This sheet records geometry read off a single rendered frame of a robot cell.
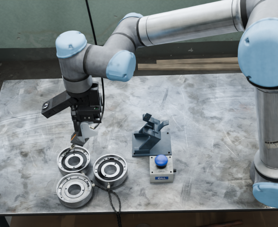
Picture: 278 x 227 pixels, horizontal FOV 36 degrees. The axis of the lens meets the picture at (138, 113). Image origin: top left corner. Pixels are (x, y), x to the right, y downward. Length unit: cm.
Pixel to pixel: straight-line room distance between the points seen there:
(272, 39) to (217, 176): 64
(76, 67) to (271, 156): 51
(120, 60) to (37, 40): 207
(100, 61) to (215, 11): 29
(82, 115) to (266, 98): 52
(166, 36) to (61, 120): 62
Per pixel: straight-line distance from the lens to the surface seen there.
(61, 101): 116
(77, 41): 104
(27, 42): 308
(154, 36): 106
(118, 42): 105
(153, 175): 129
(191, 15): 102
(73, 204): 127
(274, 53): 82
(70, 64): 105
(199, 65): 294
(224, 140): 144
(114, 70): 100
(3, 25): 303
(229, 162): 138
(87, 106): 117
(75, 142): 130
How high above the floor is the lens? 188
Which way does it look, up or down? 46 degrees down
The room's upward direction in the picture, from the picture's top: 3 degrees counter-clockwise
